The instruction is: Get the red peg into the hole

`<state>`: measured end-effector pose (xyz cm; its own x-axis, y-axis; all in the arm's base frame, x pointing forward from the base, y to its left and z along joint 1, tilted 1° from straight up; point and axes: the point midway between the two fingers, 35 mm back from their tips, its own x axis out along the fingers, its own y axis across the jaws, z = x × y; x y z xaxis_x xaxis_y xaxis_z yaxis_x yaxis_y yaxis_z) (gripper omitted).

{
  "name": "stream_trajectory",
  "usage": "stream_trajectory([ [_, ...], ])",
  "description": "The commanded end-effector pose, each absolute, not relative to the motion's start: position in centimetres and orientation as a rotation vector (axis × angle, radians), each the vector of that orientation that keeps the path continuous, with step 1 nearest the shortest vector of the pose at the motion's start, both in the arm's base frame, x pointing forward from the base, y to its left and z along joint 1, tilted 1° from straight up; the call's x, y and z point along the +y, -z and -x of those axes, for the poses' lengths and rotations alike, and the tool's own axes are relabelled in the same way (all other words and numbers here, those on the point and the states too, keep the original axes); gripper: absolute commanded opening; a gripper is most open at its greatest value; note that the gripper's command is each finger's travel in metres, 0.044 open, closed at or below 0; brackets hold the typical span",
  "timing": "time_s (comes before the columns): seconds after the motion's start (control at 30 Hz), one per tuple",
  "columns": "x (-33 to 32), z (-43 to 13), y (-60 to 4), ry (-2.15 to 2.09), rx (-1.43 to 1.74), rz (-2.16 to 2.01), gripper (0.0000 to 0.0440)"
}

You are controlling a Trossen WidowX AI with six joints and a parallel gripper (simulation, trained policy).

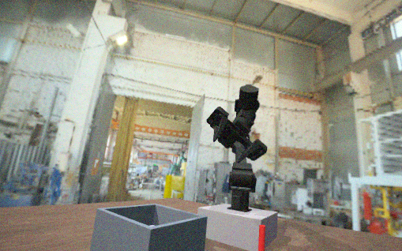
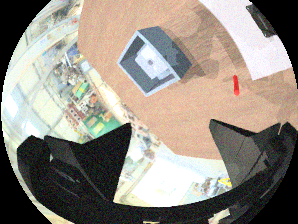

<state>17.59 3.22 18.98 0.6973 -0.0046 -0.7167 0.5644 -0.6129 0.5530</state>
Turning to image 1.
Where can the red peg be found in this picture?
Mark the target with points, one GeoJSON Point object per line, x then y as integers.
{"type": "Point", "coordinates": [261, 238]}

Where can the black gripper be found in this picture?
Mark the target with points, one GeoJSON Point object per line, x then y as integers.
{"type": "Point", "coordinates": [239, 130]}

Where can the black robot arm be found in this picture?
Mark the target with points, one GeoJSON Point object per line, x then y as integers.
{"type": "Point", "coordinates": [242, 174]}

